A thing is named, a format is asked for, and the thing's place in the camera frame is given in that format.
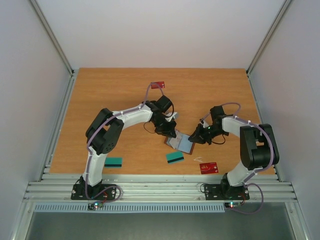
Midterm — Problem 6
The left small circuit board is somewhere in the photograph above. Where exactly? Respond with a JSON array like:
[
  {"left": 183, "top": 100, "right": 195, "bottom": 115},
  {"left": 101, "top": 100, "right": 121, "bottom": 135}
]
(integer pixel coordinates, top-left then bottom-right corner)
[{"left": 87, "top": 202, "right": 104, "bottom": 211}]

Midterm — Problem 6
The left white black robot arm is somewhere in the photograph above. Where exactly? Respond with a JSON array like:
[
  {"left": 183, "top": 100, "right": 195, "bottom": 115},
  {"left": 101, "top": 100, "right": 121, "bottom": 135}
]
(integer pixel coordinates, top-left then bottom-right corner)
[{"left": 82, "top": 95, "right": 178, "bottom": 199}]

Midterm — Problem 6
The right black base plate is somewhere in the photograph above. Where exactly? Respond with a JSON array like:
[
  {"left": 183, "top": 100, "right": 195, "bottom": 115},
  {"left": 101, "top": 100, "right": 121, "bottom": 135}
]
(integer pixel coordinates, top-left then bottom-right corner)
[{"left": 204, "top": 183, "right": 250, "bottom": 201}]

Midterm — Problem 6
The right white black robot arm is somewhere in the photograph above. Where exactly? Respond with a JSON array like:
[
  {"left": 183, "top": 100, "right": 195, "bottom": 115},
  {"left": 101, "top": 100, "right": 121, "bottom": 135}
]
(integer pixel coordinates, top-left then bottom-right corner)
[{"left": 188, "top": 102, "right": 280, "bottom": 200}]

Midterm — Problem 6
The teal card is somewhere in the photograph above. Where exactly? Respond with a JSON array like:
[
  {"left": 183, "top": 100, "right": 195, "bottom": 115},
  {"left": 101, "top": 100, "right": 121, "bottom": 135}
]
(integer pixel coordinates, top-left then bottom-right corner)
[
  {"left": 165, "top": 151, "right": 185, "bottom": 164},
  {"left": 104, "top": 157, "right": 123, "bottom": 168}
]

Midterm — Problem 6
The left aluminium corner post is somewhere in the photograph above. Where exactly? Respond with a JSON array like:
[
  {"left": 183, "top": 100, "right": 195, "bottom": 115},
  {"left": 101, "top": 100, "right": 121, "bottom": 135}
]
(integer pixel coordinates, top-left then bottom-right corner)
[{"left": 28, "top": 0, "right": 74, "bottom": 76}]

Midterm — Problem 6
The right small circuit board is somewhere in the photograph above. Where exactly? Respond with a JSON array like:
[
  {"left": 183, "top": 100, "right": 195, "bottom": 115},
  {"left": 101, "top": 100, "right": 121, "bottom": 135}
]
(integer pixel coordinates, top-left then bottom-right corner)
[{"left": 224, "top": 201, "right": 242, "bottom": 209}]

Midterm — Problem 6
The aluminium corner post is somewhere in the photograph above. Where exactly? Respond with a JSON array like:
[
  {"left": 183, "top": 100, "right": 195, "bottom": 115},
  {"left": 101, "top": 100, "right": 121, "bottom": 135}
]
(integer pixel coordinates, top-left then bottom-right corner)
[
  {"left": 246, "top": 0, "right": 294, "bottom": 78},
  {"left": 28, "top": 0, "right": 74, "bottom": 76}
]

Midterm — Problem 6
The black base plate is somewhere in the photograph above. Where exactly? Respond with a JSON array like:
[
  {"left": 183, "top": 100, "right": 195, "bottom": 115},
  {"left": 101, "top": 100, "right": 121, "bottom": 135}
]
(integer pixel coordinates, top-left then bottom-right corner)
[
  {"left": 204, "top": 183, "right": 250, "bottom": 201},
  {"left": 70, "top": 182, "right": 117, "bottom": 201}
]

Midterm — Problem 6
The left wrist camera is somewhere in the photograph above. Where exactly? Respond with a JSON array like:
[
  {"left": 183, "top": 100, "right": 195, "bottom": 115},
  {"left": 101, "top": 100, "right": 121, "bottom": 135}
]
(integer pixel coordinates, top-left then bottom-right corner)
[{"left": 165, "top": 112, "right": 179, "bottom": 122}]

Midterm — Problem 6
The small circuit board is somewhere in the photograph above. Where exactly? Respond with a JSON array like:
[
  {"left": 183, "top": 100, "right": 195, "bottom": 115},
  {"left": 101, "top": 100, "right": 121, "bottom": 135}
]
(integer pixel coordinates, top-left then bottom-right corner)
[
  {"left": 224, "top": 201, "right": 242, "bottom": 209},
  {"left": 87, "top": 202, "right": 104, "bottom": 211}
]

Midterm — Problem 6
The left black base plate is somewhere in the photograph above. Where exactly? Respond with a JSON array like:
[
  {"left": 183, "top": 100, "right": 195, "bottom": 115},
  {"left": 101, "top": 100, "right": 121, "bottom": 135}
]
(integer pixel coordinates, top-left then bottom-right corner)
[{"left": 70, "top": 182, "right": 117, "bottom": 201}]

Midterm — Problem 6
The red card far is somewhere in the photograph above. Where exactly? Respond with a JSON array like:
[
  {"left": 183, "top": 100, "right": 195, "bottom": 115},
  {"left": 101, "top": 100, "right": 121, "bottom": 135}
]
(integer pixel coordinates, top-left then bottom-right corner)
[{"left": 150, "top": 81, "right": 165, "bottom": 89}]

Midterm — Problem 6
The grey slotted cable duct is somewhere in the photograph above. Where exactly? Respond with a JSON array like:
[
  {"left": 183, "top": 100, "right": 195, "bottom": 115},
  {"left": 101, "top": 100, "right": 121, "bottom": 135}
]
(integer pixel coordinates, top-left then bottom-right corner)
[{"left": 33, "top": 203, "right": 226, "bottom": 214}]

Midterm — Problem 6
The red VIP card near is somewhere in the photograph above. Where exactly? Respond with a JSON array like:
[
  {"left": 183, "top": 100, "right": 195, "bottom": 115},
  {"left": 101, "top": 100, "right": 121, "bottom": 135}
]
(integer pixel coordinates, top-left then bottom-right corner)
[{"left": 199, "top": 162, "right": 219, "bottom": 175}]

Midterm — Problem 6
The brown leather card holder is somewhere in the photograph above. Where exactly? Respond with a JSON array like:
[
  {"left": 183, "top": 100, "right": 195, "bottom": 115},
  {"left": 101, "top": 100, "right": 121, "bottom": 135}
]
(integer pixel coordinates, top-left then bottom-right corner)
[{"left": 164, "top": 131, "right": 195, "bottom": 155}]

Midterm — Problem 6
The white card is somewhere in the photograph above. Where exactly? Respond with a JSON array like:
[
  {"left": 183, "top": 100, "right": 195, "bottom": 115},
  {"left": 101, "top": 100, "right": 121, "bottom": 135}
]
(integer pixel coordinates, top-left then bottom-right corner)
[{"left": 175, "top": 130, "right": 182, "bottom": 142}]

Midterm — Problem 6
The right aluminium corner post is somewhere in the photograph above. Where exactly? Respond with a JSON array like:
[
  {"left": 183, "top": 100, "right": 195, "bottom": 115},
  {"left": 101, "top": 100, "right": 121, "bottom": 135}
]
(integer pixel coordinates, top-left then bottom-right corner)
[{"left": 246, "top": 0, "right": 294, "bottom": 78}]

